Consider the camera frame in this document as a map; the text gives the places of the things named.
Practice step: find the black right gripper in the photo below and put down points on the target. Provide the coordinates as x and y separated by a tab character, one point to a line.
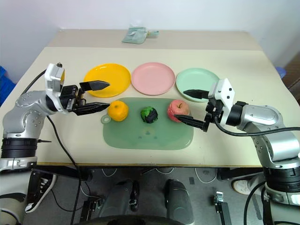
214	110

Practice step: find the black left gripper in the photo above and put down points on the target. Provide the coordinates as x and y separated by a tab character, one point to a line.
69	97

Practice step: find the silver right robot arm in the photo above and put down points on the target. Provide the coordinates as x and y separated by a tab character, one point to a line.
269	117

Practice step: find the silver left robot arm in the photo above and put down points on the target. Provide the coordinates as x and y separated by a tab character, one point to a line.
25	117

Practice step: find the orange fruit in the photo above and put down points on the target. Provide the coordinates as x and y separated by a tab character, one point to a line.
118	110

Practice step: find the light green plate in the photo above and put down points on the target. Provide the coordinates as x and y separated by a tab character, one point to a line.
197	78

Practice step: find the yellow plate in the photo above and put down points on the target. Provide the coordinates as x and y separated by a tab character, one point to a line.
114	76

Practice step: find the green vegetable toy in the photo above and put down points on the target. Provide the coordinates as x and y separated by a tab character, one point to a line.
149	114

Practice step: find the pink plate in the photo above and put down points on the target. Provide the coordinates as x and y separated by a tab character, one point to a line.
153	78

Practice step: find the red apple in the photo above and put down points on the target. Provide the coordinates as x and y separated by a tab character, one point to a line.
179	107

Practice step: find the translucent green mat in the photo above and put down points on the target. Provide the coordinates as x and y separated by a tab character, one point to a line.
147	138

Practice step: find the pale green plastic packet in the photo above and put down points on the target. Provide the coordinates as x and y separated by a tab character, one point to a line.
134	35

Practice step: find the blue plastic crate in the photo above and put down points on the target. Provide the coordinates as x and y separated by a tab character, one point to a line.
5	82

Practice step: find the white shoe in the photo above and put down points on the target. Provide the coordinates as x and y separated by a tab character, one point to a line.
242	186

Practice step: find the dark rounded grey leg shape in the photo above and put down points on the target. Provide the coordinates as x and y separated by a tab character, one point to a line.
179	201
117	199

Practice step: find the brown wooden furniture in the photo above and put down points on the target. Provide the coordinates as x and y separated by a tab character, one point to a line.
293	72

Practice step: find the black and white sneaker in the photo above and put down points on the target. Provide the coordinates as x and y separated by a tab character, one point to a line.
39	192

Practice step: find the black box on floor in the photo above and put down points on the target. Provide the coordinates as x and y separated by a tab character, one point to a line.
90	208

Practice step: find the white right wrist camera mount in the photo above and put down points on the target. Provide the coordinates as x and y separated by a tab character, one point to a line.
223	92

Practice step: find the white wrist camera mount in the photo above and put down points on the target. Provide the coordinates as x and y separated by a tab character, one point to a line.
52	75
223	92

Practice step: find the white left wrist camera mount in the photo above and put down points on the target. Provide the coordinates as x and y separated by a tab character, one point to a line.
52	75

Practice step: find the black table frame bar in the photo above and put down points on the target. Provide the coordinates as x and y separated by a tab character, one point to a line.
61	173
239	173

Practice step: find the silver and black clamp post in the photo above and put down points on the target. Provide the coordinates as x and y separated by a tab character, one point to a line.
221	206

